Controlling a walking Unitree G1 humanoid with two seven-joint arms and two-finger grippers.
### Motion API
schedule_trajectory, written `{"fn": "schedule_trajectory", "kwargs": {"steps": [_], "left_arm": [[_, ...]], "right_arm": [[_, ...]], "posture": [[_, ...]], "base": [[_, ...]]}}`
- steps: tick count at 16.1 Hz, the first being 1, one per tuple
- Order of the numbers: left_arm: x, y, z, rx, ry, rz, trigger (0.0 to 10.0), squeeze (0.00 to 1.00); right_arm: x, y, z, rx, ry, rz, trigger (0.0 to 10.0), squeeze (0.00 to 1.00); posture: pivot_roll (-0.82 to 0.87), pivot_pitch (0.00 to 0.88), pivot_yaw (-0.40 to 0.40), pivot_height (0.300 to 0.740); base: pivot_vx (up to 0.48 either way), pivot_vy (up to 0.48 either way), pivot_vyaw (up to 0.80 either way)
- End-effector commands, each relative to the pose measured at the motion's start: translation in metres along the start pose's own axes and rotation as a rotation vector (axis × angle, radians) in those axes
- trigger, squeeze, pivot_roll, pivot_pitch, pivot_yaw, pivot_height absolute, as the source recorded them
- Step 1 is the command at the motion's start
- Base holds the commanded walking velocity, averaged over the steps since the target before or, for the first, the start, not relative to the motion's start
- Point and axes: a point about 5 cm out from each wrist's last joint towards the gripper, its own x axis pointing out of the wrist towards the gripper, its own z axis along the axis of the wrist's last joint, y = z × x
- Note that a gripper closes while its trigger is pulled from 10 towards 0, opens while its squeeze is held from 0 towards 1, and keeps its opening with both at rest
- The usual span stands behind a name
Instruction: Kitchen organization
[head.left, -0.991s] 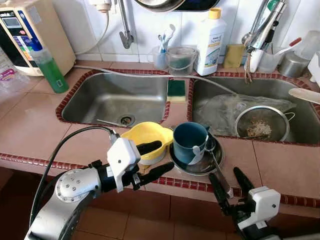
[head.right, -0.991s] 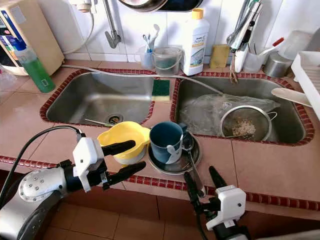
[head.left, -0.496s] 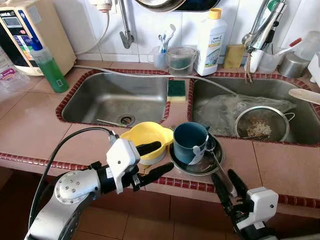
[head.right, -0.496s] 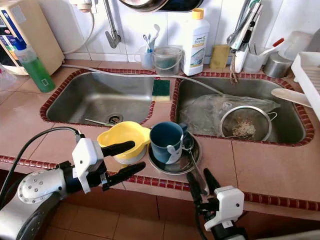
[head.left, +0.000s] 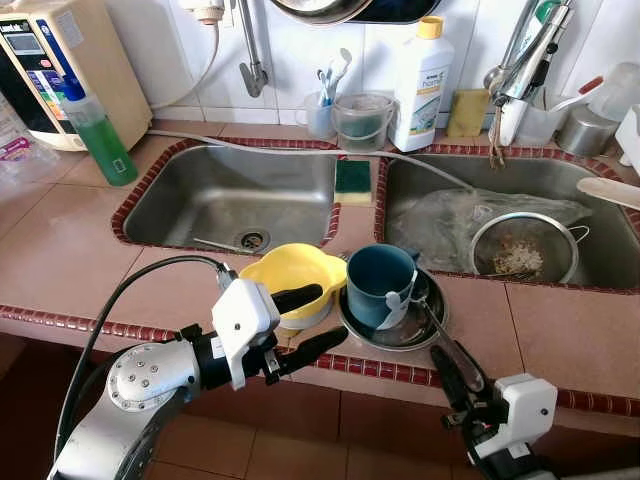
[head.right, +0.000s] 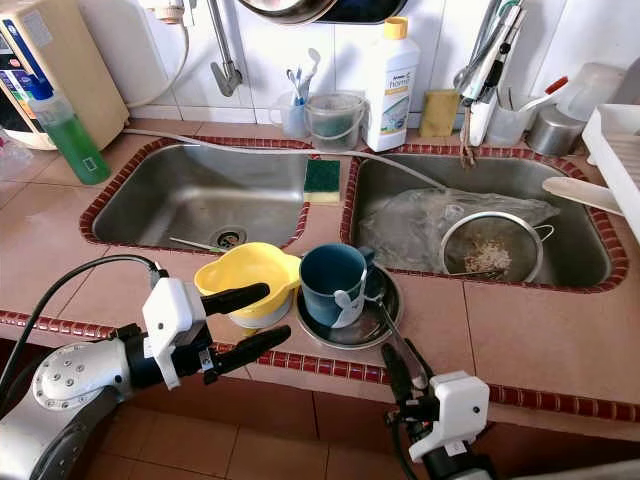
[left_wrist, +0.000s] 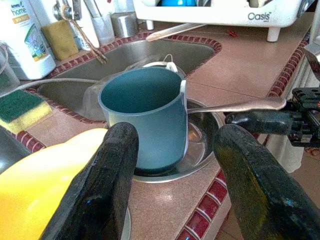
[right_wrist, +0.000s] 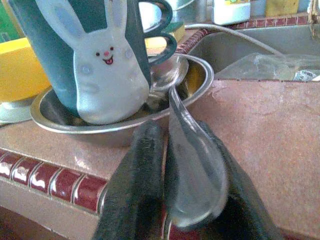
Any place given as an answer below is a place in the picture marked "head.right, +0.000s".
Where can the clear plastic jug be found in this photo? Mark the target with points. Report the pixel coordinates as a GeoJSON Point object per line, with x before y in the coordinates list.
{"type": "Point", "coordinates": [590, 90]}

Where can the steel mesh strainer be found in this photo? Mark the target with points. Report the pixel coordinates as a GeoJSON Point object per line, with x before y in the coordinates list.
{"type": "Point", "coordinates": [490, 255]}

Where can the wooden spatula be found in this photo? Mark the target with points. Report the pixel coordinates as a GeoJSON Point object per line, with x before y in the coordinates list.
{"type": "Point", "coordinates": [580, 195]}

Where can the yellow bowl grey suction base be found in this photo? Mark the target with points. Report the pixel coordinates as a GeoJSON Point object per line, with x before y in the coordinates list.
{"type": "Point", "coordinates": [245, 270]}

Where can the beige water ioniser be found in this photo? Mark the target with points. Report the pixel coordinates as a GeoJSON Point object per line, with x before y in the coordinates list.
{"type": "Point", "coordinates": [75, 60]}

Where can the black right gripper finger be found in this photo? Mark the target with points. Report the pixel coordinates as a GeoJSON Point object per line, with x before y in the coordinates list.
{"type": "Point", "coordinates": [400, 380]}
{"type": "Point", "coordinates": [422, 375]}

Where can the clear plastic bag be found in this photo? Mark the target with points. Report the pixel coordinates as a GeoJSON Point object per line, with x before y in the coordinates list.
{"type": "Point", "coordinates": [400, 225]}

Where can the thin white tube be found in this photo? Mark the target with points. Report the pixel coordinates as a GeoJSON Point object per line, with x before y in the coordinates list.
{"type": "Point", "coordinates": [175, 70]}

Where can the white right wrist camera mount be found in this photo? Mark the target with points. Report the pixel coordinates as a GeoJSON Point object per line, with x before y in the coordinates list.
{"type": "Point", "coordinates": [460, 410]}

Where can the clear toothbrush cup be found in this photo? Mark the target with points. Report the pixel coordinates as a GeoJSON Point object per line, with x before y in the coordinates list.
{"type": "Point", "coordinates": [290, 120]}

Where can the hanging steel pan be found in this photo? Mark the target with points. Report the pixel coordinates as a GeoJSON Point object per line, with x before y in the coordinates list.
{"type": "Point", "coordinates": [310, 8]}

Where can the steel faucet sprayer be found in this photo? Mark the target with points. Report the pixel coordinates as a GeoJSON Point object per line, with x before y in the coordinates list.
{"type": "Point", "coordinates": [495, 55]}

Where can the green yellow sponge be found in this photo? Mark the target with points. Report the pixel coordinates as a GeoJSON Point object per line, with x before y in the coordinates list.
{"type": "Point", "coordinates": [322, 180]}

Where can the steel bowl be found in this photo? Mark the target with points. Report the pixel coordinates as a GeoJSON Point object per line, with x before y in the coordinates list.
{"type": "Point", "coordinates": [355, 338]}

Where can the white tap fitting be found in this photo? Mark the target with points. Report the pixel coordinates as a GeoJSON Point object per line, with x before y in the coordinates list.
{"type": "Point", "coordinates": [168, 10]}

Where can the white detergent bottle yellow cap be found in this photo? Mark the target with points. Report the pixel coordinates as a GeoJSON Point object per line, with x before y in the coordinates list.
{"type": "Point", "coordinates": [390, 90]}

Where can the blue white toothbrush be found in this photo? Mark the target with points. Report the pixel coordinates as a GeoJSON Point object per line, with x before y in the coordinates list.
{"type": "Point", "coordinates": [300, 85]}

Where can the white training chopsticks green clip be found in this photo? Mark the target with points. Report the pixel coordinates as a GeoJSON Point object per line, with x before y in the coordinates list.
{"type": "Point", "coordinates": [190, 242]}

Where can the white utensil holder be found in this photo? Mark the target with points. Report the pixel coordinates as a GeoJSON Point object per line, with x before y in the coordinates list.
{"type": "Point", "coordinates": [480, 120]}

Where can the clear packet purple label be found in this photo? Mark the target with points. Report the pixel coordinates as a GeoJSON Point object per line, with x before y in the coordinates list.
{"type": "Point", "coordinates": [15, 160]}

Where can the green dish soap bottle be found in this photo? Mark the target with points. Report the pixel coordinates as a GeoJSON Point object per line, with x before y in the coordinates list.
{"type": "Point", "coordinates": [80, 145]}

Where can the red tipped white utensil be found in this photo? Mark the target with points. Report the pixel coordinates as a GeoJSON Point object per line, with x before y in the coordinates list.
{"type": "Point", "coordinates": [545, 92]}

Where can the teal cup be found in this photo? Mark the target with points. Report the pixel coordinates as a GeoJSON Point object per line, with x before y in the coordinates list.
{"type": "Point", "coordinates": [325, 280]}

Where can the steel wall tap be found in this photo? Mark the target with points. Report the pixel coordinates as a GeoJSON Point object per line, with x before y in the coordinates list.
{"type": "Point", "coordinates": [226, 70]}

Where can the steel sink basin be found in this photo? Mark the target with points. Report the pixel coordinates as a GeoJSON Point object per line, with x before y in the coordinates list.
{"type": "Point", "coordinates": [575, 255]}
{"type": "Point", "coordinates": [190, 195]}

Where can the steel cup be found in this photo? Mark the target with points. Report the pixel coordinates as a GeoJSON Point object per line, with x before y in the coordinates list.
{"type": "Point", "coordinates": [555, 135]}

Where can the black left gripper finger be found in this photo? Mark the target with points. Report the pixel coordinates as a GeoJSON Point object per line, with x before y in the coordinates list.
{"type": "Point", "coordinates": [235, 298]}
{"type": "Point", "coordinates": [250, 350]}

